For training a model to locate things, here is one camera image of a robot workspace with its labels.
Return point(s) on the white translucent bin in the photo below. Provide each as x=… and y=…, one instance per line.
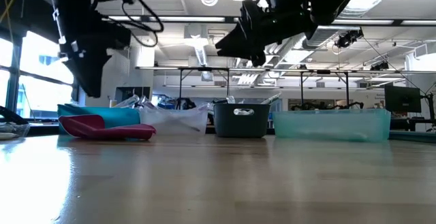
x=170, y=122

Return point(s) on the black computer monitor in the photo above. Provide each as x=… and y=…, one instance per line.
x=136, y=93
x=403, y=98

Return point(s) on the yellow cup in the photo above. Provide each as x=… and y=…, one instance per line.
x=113, y=103

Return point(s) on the large window black frame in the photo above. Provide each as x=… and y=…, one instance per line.
x=44, y=74

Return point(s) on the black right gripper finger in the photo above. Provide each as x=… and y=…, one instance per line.
x=253, y=19
x=242, y=45

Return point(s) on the magenta plastic bin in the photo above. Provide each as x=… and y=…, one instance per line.
x=102, y=132

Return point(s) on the black ceiling spotlight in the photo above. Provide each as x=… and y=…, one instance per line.
x=379, y=66
x=347, y=38

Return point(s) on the white ceiling duct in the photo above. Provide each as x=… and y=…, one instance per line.
x=197, y=36

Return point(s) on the black background robot arm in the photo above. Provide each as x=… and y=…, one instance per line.
x=185, y=103
x=351, y=105

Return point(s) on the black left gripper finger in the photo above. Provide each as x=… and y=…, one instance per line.
x=90, y=77

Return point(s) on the dark teal plastic bin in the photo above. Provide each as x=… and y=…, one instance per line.
x=238, y=125

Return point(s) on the ceiling light strip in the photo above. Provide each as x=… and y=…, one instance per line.
x=190, y=18
x=374, y=22

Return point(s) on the light green translucent bin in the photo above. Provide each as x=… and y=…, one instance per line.
x=330, y=125

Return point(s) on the blue plastic bin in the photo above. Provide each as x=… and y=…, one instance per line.
x=116, y=115

